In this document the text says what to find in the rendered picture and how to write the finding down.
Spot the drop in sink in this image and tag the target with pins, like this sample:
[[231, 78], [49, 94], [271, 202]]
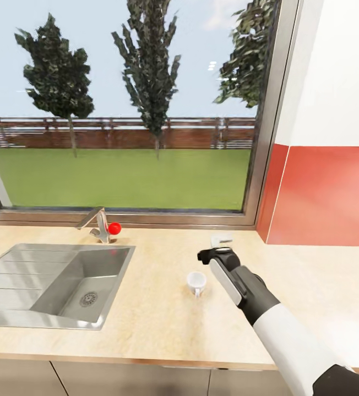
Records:
[[46, 285]]

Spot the fixed window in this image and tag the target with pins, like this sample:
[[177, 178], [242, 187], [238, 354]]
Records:
[[163, 111]]

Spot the countertop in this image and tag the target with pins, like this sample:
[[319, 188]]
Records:
[[155, 318], [340, 268]]

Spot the cabinet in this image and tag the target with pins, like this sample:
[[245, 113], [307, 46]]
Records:
[[66, 378]]

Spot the coffee cup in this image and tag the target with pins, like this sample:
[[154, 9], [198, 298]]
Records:
[[196, 282]]

